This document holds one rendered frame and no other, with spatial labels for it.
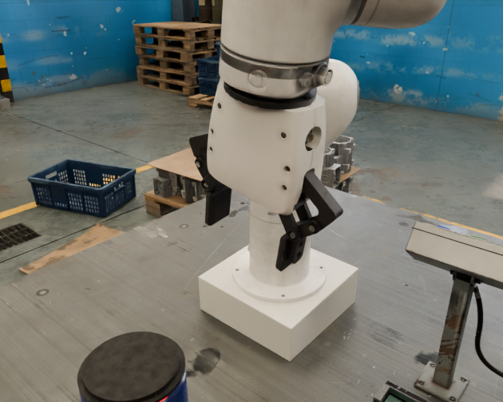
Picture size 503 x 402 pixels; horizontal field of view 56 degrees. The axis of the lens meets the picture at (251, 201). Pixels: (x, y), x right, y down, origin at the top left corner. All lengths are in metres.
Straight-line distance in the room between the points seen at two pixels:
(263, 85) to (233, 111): 0.05
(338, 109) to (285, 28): 0.44
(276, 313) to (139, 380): 0.61
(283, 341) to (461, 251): 0.34
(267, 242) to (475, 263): 0.35
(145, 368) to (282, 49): 0.22
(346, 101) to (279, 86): 0.43
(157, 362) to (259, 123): 0.19
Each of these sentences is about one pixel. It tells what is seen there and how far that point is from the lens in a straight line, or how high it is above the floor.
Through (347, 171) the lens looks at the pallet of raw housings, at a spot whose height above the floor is 0.36.
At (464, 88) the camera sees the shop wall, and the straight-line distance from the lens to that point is 6.21.
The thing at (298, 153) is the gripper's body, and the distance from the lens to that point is 0.37.
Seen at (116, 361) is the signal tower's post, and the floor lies 1.22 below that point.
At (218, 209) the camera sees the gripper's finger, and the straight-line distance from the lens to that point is 0.48.
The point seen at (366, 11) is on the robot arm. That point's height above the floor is 1.40.
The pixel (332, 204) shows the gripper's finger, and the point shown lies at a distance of 0.39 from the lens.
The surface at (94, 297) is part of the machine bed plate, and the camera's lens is 1.09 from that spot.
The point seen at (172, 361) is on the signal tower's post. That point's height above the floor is 1.22.
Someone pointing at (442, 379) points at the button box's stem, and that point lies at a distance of 0.89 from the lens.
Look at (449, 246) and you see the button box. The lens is 0.75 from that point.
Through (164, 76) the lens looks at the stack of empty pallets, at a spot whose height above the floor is 0.20.
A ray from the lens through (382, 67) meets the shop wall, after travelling 6.56.
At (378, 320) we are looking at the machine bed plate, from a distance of 1.01.
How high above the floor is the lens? 1.41
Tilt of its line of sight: 25 degrees down
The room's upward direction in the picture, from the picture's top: straight up
